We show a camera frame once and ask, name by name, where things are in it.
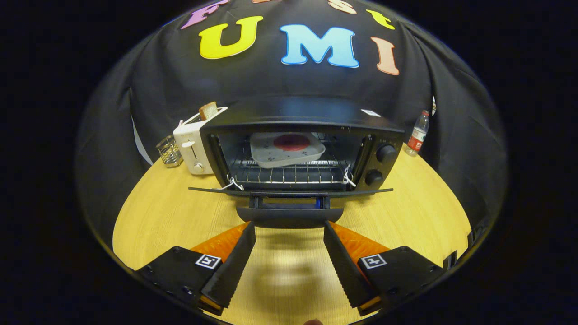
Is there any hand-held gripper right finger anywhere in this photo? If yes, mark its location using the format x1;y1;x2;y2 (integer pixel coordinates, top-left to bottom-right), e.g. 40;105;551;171
323;221;448;317

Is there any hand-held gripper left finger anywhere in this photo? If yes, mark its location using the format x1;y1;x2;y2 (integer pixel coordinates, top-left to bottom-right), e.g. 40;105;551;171
135;221;256;316

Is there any white square plate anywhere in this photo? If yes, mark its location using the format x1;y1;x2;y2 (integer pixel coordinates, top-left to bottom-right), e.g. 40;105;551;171
250;132;326;169

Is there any pink ham slice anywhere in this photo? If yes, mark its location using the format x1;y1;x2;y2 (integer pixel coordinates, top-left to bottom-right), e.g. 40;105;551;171
273;134;311;152

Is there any black toaster oven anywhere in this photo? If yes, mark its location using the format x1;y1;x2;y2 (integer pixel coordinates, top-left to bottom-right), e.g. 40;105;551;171
189;96;406;229

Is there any white pop-up toaster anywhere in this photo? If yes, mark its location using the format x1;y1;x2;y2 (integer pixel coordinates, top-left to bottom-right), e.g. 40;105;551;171
173;107;228;176

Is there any clear plastic water bottle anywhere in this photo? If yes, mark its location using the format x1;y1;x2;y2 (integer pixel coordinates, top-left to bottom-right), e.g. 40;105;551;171
404;110;430;157

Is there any brown bread slice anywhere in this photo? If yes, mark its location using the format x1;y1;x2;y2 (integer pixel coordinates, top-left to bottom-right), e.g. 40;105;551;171
199;102;219;121

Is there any black backdrop cloth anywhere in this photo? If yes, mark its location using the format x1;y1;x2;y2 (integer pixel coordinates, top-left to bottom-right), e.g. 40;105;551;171
75;0;508;235

